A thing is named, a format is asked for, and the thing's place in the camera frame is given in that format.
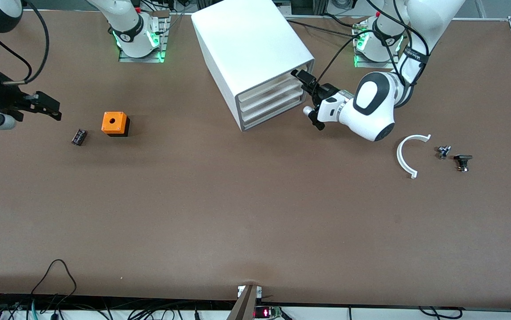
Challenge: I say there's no orange box with hole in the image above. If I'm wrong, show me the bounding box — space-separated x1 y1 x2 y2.
101 112 130 137

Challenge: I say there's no white curved plastic arc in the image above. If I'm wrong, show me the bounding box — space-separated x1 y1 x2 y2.
396 134 431 179

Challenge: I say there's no black round knob part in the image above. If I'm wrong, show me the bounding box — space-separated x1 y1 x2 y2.
454 154 473 173

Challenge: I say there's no device with red light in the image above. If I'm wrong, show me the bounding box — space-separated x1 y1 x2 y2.
253 306 283 320

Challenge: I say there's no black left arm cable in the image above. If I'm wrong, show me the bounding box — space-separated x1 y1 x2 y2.
315 0 430 89

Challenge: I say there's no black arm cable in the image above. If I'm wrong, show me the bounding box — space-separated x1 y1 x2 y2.
0 0 51 86
315 0 430 89

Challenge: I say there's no black cable behind cabinet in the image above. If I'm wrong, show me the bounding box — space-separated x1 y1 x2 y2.
286 13 365 40

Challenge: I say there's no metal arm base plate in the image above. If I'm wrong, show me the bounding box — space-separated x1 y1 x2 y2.
118 11 170 63
354 51 401 69

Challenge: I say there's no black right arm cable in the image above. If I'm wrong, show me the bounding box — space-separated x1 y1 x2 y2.
0 0 51 86

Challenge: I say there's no black looped cable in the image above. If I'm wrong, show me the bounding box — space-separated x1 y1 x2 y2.
30 259 78 308

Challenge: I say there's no brown camera mount bar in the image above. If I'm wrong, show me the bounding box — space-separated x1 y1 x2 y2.
226 284 263 320

